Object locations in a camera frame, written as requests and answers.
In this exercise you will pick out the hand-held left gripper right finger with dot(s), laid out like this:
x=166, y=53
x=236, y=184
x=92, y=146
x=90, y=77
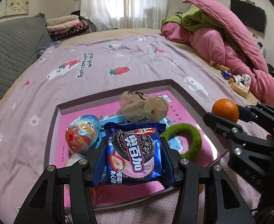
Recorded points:
x=169, y=165

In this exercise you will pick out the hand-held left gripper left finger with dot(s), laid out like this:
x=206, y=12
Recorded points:
x=81, y=168

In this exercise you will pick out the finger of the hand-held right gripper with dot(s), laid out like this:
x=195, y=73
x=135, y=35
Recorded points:
x=244, y=112
x=220, y=123

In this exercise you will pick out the blue cookie packet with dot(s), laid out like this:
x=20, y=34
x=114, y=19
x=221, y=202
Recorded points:
x=132, y=154

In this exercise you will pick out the grey box with pink bottom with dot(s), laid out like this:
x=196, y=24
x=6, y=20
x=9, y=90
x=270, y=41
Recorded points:
x=52, y=126

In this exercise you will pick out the person's right hand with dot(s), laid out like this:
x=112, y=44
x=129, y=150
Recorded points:
x=269, y=136

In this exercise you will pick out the white patterned socks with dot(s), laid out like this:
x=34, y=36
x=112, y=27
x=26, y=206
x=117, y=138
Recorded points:
x=243, y=80

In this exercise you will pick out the blue candy wrapper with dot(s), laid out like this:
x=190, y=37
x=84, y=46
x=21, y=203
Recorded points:
x=226, y=74

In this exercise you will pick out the white storage drawers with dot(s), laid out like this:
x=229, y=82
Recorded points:
x=260, y=49

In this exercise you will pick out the brown plush toy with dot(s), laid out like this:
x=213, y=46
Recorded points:
x=139, y=107

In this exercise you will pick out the pink quilt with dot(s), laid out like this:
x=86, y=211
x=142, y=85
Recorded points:
x=216, y=39

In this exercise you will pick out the pink strawberry printed blanket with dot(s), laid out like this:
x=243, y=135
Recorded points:
x=34, y=93

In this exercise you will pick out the green fleece blanket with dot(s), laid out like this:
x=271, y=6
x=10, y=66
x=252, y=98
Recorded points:
x=193, y=18

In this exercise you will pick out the dark floral cloth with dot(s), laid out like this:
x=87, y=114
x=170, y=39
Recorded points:
x=47, y=47

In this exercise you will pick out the dark checkered folded blanket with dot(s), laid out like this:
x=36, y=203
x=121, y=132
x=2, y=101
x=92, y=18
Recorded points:
x=69, y=33

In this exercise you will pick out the grey quilted headboard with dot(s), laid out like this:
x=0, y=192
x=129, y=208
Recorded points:
x=13, y=51

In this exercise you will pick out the pink folded blanket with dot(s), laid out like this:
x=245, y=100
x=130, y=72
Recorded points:
x=64, y=26

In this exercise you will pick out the beige folded blanket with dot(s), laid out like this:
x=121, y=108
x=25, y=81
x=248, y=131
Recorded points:
x=60, y=20

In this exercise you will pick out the white sheer curtains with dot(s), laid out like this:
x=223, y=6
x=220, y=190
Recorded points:
x=123, y=4

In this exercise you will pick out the black wall television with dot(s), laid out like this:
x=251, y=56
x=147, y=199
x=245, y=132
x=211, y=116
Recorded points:
x=248, y=15

